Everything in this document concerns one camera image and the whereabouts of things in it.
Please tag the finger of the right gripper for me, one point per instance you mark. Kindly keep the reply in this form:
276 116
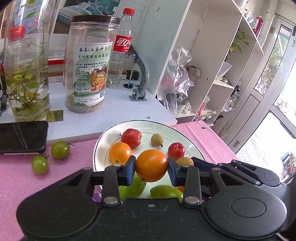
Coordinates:
203 165

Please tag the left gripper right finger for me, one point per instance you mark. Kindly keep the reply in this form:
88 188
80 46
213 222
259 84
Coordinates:
191 178

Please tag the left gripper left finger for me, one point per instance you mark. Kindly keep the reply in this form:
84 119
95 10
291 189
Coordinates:
110 178

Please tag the small red fruit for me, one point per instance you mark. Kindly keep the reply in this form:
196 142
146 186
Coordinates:
176 151

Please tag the large green fruit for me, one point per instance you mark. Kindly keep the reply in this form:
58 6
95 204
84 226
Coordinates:
166 191

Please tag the red bell-shaped fruit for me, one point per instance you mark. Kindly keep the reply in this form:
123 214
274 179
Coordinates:
131 137

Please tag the brown-green round fruit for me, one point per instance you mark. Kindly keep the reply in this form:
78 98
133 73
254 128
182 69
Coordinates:
157 140

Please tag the small orange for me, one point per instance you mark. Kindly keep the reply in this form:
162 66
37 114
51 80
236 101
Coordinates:
181 188

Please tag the yellow-green small fruit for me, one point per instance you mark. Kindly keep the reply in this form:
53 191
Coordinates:
185 161

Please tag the white plate dark rim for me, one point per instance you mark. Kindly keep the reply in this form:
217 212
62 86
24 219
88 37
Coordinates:
147 128

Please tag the green tomato right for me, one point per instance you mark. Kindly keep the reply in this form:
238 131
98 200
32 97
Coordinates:
61 149

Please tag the green tomato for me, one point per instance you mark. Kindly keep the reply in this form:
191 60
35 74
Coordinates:
61 149
39 165

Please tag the white raised board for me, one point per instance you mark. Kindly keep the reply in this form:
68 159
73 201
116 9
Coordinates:
116 108

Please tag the green tomato left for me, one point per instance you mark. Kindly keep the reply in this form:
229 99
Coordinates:
39 165

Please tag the clear plastic bag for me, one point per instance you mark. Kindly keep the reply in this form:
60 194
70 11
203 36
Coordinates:
175 84

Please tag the gold sticker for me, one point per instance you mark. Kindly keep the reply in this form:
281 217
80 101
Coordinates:
54 116

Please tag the black smartphone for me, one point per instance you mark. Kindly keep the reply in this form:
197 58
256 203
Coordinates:
24 137

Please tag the pink floral tablecloth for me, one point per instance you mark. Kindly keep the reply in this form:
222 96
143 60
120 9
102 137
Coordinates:
18 181

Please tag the white shelf unit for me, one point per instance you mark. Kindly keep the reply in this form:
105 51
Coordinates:
206 29

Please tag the cola bottle red label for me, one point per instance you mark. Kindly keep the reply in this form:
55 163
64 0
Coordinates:
122 43

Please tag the clear plastic jar with label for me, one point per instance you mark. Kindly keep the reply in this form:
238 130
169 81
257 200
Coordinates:
86 63

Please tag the potted green plant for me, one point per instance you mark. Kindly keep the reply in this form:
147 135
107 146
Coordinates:
238 41

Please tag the red canister on shelf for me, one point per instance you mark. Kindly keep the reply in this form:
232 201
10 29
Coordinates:
257 25

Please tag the glass vase with plant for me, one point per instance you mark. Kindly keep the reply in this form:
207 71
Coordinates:
26 60

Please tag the red capped clear bottle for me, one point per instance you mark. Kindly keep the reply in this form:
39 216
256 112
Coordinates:
16 34

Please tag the grey stand bracket right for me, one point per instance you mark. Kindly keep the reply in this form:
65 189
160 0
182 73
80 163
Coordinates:
138 90

